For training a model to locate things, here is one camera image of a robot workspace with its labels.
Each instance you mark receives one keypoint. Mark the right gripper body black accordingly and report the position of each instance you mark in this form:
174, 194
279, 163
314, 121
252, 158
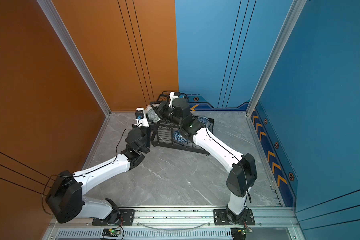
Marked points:
165, 111

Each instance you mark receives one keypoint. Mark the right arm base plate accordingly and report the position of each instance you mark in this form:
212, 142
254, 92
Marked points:
225, 217

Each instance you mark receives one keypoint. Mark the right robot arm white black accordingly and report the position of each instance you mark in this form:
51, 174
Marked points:
241, 168

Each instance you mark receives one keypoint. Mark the left green circuit board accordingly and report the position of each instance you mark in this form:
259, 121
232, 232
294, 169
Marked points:
112, 234

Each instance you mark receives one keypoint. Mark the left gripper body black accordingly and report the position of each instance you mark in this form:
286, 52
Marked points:
145, 133

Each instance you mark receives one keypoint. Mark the right circuit board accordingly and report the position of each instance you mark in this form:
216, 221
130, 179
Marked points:
240, 233

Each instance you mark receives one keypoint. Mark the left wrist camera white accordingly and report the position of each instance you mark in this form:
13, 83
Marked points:
140, 114

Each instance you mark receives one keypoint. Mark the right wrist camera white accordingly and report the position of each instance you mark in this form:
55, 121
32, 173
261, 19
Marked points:
175, 95

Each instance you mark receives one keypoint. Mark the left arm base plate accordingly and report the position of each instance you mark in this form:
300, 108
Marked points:
123, 218

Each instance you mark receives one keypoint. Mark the aluminium front rail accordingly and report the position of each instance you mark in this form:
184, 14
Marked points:
197, 223

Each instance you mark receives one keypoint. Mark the dark blue geometric bowl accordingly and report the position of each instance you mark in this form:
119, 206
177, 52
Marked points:
177, 136

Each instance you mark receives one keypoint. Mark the blue white floral bowl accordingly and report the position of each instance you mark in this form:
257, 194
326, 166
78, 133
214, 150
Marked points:
204, 120

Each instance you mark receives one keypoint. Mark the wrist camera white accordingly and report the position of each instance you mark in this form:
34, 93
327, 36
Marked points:
140, 114
175, 95

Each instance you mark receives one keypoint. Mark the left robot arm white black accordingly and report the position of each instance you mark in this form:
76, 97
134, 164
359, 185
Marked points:
67, 197

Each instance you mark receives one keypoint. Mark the green white patterned bowl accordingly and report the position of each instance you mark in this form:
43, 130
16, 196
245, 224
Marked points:
152, 115

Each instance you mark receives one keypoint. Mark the black wire dish rack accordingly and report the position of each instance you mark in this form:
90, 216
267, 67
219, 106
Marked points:
162, 135

